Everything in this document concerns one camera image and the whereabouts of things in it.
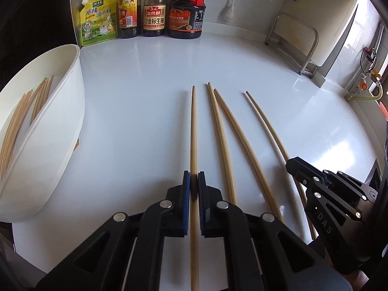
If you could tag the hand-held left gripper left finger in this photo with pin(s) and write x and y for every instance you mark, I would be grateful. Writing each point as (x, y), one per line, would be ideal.
(187, 194)

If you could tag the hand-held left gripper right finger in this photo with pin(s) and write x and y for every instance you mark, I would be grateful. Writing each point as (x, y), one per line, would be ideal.
(202, 197)

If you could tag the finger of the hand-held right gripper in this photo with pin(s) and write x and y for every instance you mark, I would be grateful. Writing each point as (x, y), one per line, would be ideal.
(333, 204)
(303, 169)

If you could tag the long bamboo chopstick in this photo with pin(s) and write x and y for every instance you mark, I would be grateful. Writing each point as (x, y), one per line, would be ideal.
(194, 127)
(266, 121)
(219, 139)
(242, 145)

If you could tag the white plastic bowl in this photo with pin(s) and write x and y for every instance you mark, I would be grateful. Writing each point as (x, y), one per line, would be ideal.
(54, 145)

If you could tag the bunch of wooden chopsticks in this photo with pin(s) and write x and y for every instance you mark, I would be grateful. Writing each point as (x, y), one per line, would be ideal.
(15, 127)

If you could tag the metal rack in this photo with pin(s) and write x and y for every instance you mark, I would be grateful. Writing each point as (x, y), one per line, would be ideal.
(306, 72)

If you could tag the metal gas valve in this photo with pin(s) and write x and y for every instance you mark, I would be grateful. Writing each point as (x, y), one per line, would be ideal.
(362, 84)

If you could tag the white cutting board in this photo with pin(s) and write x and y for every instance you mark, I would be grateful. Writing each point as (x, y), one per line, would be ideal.
(327, 12)

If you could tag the large red-capped soy sauce jug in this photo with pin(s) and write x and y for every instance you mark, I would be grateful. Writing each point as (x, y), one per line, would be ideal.
(185, 18)

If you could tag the clear soy sauce bottle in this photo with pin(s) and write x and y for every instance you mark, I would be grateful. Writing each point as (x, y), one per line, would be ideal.
(154, 18)

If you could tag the yellow-capped vinegar bottle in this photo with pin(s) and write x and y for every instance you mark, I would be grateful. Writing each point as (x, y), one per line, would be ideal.
(128, 15)

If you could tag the green seasoning pouch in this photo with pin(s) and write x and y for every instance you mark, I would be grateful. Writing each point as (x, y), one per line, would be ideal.
(97, 21)

